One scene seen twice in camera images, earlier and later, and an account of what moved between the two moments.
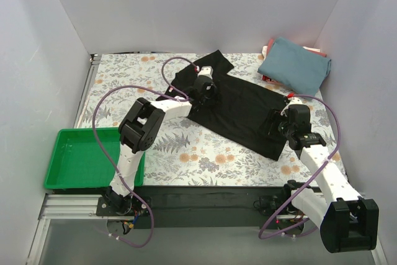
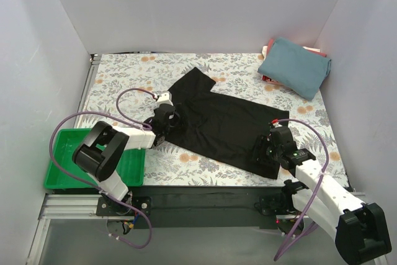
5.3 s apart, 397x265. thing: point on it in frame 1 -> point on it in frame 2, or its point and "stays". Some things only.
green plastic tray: [76, 159] stays
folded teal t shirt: [300, 70] stays
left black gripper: [201, 88] -> [173, 116]
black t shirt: [231, 106] -> [222, 125]
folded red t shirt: [265, 78] stays
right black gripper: [276, 123] -> [262, 149]
